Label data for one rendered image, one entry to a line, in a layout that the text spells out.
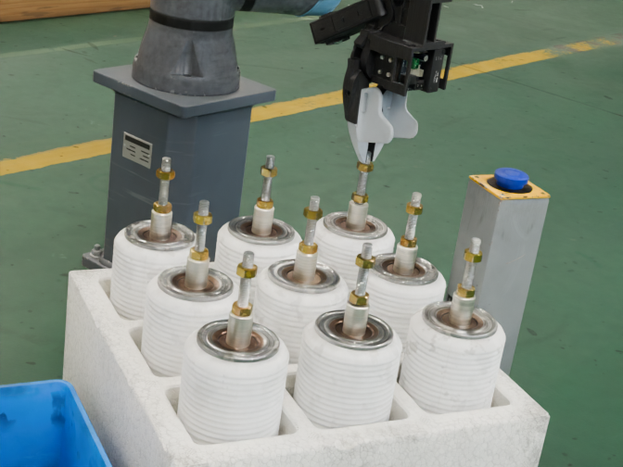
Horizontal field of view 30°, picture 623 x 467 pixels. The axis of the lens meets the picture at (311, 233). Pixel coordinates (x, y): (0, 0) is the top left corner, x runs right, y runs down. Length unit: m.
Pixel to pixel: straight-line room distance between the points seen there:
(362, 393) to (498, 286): 0.35
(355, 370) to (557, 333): 0.75
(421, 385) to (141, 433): 0.28
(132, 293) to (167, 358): 0.12
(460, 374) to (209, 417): 0.25
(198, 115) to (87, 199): 0.49
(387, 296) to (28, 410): 0.39
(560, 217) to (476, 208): 0.88
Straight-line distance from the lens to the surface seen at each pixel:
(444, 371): 1.14
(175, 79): 1.59
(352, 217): 1.33
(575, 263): 2.05
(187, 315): 1.12
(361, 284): 1.08
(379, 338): 1.10
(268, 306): 1.18
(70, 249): 1.82
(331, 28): 1.30
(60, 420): 1.25
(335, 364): 1.07
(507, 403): 1.20
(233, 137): 1.64
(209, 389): 1.03
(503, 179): 1.36
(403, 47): 1.22
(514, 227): 1.36
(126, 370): 1.14
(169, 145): 1.59
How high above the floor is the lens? 0.75
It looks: 23 degrees down
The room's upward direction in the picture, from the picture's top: 8 degrees clockwise
